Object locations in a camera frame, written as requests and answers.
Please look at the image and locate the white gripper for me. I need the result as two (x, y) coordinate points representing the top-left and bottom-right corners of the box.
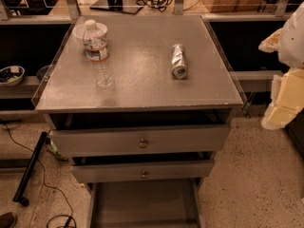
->
(258, 3), (304, 130)

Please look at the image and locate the clear plastic water bottle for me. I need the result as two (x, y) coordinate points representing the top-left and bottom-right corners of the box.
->
(83, 20), (114, 90)

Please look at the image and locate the grey drawer cabinet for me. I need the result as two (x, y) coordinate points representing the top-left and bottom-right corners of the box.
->
(34, 14), (244, 228)

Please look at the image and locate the top grey drawer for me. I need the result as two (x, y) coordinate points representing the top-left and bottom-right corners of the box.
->
(50, 124), (230, 157)

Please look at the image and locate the bottom open grey drawer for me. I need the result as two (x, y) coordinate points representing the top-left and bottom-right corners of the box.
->
(87, 179), (205, 228)

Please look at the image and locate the middle grey drawer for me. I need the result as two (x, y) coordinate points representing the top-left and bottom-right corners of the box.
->
(71, 160), (214, 183)

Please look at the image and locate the silver foil-wrapped can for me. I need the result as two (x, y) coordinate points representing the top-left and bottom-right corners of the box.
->
(171, 44), (188, 79)

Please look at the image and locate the black monitor stand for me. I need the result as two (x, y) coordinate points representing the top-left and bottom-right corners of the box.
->
(89, 0), (143, 15)

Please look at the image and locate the white ceramic bowl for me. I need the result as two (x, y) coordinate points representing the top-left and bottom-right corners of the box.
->
(72, 23), (107, 45)

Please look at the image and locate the bowl with dark items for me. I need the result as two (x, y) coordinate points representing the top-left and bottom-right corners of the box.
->
(0, 66), (25, 86)

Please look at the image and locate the black bar on floor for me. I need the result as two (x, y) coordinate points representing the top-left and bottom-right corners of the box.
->
(13, 132), (48, 207)

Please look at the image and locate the dark shoe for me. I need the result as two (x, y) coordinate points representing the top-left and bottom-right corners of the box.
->
(0, 212), (17, 228)

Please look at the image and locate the grey side shelf rail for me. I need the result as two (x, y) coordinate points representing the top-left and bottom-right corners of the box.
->
(231, 70), (283, 92)

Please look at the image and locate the black floor cable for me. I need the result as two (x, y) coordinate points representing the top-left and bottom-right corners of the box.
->
(0, 121), (78, 228)

